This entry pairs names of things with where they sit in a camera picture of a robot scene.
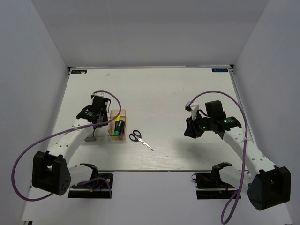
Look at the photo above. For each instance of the amber transparent plastic container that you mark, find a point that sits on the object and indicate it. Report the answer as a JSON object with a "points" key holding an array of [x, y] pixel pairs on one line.
{"points": [[112, 125]]}

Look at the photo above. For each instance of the black handled scissors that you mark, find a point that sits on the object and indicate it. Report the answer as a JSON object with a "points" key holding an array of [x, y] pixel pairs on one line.
{"points": [[136, 136]]}

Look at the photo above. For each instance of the clear transparent plastic container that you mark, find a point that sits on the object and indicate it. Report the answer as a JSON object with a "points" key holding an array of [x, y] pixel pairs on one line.
{"points": [[104, 129]]}

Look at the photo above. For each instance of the yellow highlighter marker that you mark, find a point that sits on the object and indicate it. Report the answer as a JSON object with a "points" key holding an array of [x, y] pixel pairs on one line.
{"points": [[116, 122]]}

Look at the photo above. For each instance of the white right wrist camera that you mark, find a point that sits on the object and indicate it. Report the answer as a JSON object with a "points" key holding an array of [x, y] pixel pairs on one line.
{"points": [[192, 108]]}

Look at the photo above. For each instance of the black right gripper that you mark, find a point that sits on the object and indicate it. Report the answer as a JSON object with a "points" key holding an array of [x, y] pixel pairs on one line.
{"points": [[191, 130]]}

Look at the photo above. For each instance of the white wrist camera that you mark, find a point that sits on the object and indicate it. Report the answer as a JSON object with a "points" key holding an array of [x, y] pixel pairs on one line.
{"points": [[99, 94], [192, 108]]}

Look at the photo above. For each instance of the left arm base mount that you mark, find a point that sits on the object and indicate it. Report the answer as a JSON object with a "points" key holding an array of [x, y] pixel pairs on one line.
{"points": [[87, 182]]}

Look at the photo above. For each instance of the right blue table label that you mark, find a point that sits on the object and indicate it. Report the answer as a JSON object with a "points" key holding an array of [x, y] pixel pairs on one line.
{"points": [[219, 70]]}

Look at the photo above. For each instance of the purple highlighter marker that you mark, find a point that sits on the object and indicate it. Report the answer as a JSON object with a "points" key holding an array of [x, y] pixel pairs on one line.
{"points": [[122, 128]]}

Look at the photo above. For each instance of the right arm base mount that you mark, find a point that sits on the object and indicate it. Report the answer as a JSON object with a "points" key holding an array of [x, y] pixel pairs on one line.
{"points": [[209, 185]]}

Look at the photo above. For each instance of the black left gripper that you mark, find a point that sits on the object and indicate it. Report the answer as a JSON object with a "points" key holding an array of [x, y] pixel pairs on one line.
{"points": [[106, 117]]}

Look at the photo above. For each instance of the left blue table label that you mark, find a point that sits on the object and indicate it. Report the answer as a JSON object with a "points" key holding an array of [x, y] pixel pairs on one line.
{"points": [[78, 71]]}

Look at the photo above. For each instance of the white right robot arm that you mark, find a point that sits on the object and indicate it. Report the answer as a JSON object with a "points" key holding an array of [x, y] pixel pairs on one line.
{"points": [[268, 185]]}

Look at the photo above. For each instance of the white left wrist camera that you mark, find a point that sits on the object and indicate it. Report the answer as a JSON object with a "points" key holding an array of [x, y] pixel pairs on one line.
{"points": [[99, 94]]}

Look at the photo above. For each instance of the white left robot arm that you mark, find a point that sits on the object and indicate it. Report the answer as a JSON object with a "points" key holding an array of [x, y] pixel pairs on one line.
{"points": [[51, 172]]}

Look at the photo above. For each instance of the grey transparent plastic container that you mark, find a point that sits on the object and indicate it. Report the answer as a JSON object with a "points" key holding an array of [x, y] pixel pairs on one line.
{"points": [[91, 137]]}

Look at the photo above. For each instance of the blue table label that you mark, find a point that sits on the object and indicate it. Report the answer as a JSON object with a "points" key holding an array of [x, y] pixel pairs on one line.
{"points": [[78, 71], [219, 70]]}

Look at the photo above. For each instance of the green highlighter marker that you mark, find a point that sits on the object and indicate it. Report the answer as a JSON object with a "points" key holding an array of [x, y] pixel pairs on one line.
{"points": [[116, 132]]}

